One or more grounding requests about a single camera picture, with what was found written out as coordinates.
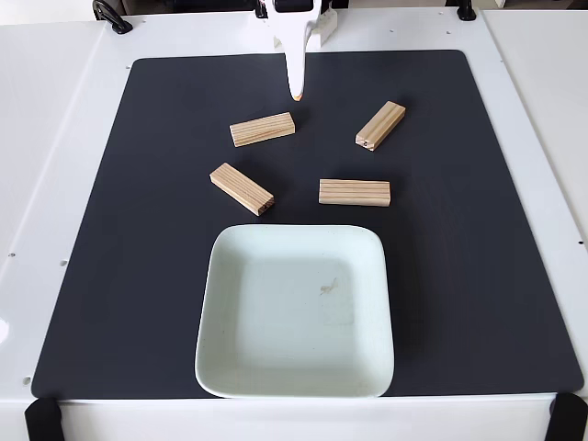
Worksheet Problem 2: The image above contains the black rubber mat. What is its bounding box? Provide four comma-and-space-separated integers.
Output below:
29, 49, 585, 400

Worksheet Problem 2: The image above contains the wooden block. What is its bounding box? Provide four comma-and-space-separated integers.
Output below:
209, 162, 276, 218
229, 111, 297, 149
317, 177, 392, 209
354, 100, 407, 153

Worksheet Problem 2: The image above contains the white square plate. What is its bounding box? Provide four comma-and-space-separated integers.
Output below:
194, 223, 396, 400

